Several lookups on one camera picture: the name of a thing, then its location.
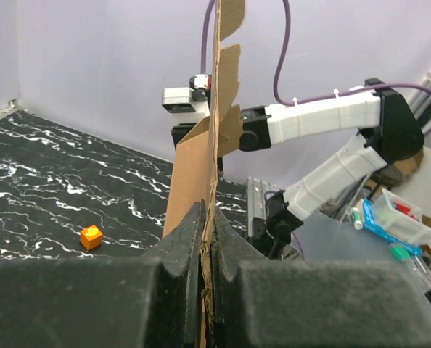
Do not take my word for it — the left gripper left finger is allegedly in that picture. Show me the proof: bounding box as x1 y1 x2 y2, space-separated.
0 202 205 347

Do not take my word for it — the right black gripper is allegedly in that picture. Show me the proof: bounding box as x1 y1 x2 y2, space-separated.
171 123 196 149

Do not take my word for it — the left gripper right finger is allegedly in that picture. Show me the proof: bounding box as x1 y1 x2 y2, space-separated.
213 211 431 347

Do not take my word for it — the cardboard box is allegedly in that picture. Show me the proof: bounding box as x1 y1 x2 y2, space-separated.
163 1 245 347

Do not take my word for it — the small orange cube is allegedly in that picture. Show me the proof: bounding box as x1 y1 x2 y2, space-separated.
80 225 103 251

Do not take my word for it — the green capped white tube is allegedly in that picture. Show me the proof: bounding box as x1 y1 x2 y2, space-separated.
350 207 364 230

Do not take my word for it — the blue packet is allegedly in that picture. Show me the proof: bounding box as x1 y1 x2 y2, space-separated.
361 197 423 257

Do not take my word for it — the clear plastic bin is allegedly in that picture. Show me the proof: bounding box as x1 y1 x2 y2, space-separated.
370 189 431 248

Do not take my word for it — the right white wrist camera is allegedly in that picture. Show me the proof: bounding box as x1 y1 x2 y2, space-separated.
161 74 212 125

